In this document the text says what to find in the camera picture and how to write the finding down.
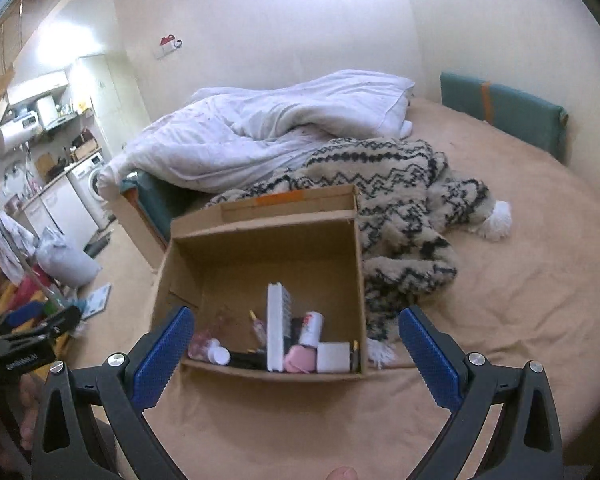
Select white duvet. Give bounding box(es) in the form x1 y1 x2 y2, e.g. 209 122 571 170
97 70 416 196

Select grey bin bag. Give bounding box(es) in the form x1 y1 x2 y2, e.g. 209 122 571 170
35 227 103 288

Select white earbuds case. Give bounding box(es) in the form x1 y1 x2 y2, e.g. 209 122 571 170
316 342 351 374

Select green cushion orange stripe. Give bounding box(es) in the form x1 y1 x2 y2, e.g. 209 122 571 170
120 172 201 241
440 72 568 163

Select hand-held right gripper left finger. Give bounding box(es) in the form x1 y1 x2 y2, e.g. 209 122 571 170
30 305 196 480

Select person's left hand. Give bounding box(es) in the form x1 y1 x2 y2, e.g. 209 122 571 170
19 374 39 454

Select white kitchen base cabinet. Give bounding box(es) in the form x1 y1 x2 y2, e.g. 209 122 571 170
22 175 98 251

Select white bottle red label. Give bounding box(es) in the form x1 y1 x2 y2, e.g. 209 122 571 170
299 311 325 347

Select white water heater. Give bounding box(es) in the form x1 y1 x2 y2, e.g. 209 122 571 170
0 119 45 155

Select pink hair clip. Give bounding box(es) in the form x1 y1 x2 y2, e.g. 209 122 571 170
283 344 317 375

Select white range hood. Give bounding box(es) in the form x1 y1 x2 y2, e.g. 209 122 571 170
35 95 78 131

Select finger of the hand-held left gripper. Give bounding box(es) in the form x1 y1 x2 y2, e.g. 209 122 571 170
5 301 46 330
0 306 82 345

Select red cloth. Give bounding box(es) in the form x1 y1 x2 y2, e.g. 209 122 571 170
15 276 48 306

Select cardboard box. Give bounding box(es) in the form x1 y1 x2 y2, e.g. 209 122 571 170
149 184 368 386

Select bathroom scale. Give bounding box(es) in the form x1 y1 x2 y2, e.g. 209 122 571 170
80 282 113 320

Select pink perfume bottle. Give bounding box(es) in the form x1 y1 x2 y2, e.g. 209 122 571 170
249 310 267 348

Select patterned fluffy blanket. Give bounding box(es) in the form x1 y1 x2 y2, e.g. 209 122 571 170
200 137 513 368

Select hanging white clothes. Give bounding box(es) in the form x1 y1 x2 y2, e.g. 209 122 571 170
0 205 36 286

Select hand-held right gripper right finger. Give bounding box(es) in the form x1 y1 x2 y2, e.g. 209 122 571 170
399 305 566 480

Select pink massager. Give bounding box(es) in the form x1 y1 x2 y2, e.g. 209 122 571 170
187 327 222 361

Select white upper kitchen cabinet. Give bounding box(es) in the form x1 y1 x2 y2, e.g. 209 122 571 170
6 71 71 107

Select dark door mat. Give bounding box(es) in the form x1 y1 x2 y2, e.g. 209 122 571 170
82 234 113 258

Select tall cream cupboard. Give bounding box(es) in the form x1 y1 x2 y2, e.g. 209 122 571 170
75 55 148 161

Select white washing machine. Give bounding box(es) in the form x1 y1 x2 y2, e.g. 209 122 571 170
67 152 112 228

